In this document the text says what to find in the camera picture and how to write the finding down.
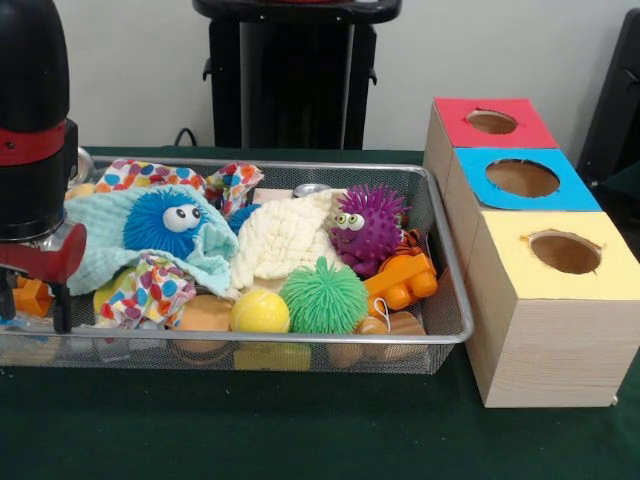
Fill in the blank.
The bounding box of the black panel stand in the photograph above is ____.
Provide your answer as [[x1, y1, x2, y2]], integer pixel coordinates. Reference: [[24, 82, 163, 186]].
[[580, 10, 640, 186]]

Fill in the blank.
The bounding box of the yellow ball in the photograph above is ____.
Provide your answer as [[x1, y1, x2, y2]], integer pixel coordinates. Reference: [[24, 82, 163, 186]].
[[230, 290, 291, 334]]

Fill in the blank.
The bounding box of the large colourful dotted cloth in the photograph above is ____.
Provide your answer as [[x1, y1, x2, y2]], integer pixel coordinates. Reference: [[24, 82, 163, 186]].
[[95, 158, 266, 216]]

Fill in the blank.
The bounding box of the green spiky rubber ball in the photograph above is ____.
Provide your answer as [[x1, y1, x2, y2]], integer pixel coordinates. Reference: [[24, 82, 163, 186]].
[[278, 258, 369, 335]]

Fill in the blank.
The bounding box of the orange toy building block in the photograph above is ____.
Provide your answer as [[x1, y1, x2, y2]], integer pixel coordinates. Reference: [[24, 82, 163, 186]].
[[362, 248, 438, 319]]

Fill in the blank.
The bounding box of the small orange plastic toy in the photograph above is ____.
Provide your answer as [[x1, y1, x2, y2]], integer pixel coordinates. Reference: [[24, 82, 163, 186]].
[[14, 277, 53, 318]]

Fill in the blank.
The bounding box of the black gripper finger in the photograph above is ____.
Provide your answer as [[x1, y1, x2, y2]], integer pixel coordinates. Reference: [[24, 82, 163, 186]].
[[0, 270, 19, 323], [52, 280, 74, 335]]

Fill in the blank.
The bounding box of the shallow clear mesh bin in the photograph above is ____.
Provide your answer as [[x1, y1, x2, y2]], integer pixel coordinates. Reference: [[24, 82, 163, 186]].
[[0, 155, 476, 376]]

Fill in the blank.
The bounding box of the cream white cloth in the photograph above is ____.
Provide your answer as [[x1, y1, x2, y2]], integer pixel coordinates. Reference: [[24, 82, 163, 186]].
[[228, 190, 346, 296]]

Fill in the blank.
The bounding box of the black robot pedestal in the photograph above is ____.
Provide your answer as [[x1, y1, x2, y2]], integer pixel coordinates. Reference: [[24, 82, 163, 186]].
[[193, 0, 401, 151]]

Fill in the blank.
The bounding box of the mint green cloth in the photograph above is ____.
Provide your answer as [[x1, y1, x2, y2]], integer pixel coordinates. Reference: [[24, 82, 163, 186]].
[[65, 185, 239, 298]]

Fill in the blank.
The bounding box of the small colourful dotted cloth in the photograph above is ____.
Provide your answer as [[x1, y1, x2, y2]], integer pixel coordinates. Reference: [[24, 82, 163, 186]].
[[98, 255, 197, 329]]

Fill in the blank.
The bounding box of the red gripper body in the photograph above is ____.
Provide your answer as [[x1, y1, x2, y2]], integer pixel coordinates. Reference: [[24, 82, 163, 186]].
[[0, 222, 88, 285]]

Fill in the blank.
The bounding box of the purple spiky ball with eyes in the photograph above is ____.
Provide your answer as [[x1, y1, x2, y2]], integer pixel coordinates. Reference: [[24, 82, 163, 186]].
[[328, 183, 409, 278]]

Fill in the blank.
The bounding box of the tan orange ball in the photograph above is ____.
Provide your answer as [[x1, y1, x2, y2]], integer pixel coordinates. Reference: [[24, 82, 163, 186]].
[[172, 295, 234, 351]]

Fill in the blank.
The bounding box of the wooden box with three holes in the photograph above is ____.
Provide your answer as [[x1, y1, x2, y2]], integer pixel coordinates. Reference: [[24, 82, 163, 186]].
[[425, 97, 640, 409]]

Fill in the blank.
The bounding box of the blue spiky rubber ball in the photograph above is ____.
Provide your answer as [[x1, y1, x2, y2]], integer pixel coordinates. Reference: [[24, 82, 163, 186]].
[[123, 188, 211, 259], [226, 204, 261, 237]]

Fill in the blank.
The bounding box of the dark green table cloth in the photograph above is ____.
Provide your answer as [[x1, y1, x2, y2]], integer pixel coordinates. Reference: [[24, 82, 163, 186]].
[[0, 145, 640, 480]]

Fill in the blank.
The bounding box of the silver crushed can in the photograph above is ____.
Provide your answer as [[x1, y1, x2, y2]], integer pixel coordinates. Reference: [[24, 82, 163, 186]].
[[70, 148, 94, 186]]

